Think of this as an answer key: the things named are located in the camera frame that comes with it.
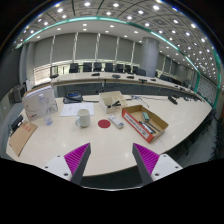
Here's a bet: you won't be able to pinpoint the long curved conference desk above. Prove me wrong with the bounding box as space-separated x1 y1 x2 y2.
49 71 204 102

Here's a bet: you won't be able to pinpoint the black bag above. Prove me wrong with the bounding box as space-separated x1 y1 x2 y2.
62 92 84 104

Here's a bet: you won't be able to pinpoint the teal tool in cardboard box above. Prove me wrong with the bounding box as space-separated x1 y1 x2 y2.
141 111 151 122

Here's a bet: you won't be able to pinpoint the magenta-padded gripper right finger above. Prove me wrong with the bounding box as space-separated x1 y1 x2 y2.
132 142 184 185

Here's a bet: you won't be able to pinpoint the black tool in white box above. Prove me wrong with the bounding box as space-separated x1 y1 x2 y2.
107 100 122 109

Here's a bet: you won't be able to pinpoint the black tabletop device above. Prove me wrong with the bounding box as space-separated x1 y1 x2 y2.
167 95 179 106

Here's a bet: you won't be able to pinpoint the black pen-shaped tool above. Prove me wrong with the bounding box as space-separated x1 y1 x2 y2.
138 120 157 135

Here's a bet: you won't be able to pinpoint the row of black office chairs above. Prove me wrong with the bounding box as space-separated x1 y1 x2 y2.
68 61 148 77

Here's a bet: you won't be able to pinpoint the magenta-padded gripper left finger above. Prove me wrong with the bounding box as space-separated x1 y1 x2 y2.
42 142 92 186

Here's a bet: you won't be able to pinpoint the round grey column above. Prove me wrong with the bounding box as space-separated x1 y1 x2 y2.
139 37 160 78

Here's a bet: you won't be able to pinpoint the clear plastic water bottle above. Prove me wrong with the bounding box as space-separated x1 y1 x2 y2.
38 93 54 127

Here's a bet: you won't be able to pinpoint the thin grey cable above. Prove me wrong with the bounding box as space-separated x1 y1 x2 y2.
129 94 151 108

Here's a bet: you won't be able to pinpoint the group of ceiling lights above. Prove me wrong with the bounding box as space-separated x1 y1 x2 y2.
13 1 218 81

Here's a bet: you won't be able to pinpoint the group of black desk microphones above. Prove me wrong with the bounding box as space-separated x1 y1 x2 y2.
90 71 158 84

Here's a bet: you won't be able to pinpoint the open red-sided cardboard box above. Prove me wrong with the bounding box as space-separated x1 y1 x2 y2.
121 104 170 144

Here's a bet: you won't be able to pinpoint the flat round red coaster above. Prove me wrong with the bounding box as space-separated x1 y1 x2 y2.
97 119 112 129

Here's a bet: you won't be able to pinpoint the small open white box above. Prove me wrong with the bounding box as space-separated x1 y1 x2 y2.
98 90 128 115

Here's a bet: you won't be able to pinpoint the white paper sheets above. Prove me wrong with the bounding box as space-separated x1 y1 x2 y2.
59 101 95 118

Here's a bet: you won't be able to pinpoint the large white cardboard box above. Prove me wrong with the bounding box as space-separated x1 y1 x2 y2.
21 85 59 122

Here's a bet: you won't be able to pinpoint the white ceramic mug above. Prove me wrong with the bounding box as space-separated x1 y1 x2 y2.
74 108 92 129

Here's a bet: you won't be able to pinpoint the white remote control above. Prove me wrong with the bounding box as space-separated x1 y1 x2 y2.
107 114 125 130

